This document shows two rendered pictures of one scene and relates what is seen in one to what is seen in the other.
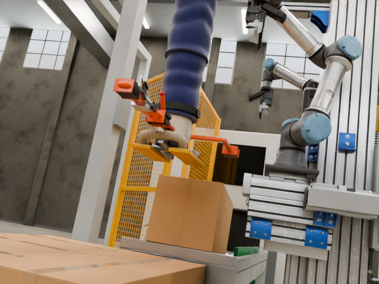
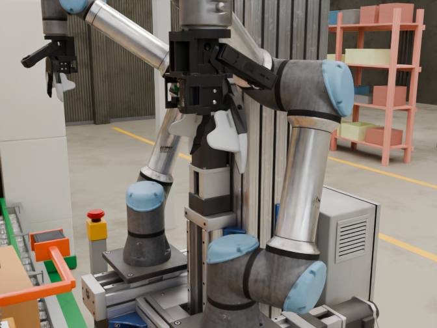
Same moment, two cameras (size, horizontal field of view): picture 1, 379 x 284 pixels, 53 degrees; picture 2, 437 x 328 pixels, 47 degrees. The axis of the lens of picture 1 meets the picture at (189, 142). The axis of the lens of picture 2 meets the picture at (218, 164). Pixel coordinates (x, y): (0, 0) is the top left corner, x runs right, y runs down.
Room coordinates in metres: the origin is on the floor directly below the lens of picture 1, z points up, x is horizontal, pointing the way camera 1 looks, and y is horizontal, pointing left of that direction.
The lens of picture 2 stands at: (0.93, 0.30, 1.70)
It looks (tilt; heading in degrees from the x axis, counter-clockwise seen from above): 14 degrees down; 316
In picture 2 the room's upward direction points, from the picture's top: straight up
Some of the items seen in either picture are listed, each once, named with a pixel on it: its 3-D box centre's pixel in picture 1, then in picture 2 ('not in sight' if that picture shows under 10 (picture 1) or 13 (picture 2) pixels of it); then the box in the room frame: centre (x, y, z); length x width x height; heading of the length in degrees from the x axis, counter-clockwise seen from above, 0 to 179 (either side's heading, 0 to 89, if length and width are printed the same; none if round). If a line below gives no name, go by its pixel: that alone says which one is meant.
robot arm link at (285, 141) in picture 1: (294, 134); (235, 265); (1.68, -0.47, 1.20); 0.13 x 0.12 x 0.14; 14
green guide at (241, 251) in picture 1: (252, 252); (19, 242); (3.64, -0.74, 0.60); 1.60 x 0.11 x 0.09; 163
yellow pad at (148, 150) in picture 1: (152, 150); not in sight; (1.95, 0.18, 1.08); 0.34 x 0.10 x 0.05; 164
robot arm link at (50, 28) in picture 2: (266, 86); (55, 28); (2.45, -0.46, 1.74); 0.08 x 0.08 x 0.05
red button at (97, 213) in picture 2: not in sight; (95, 216); (2.67, -0.68, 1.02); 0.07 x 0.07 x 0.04
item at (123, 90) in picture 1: (127, 89); not in sight; (1.35, 0.26, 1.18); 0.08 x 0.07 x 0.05; 164
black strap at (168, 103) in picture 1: (177, 112); not in sight; (1.92, 0.09, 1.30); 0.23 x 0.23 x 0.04
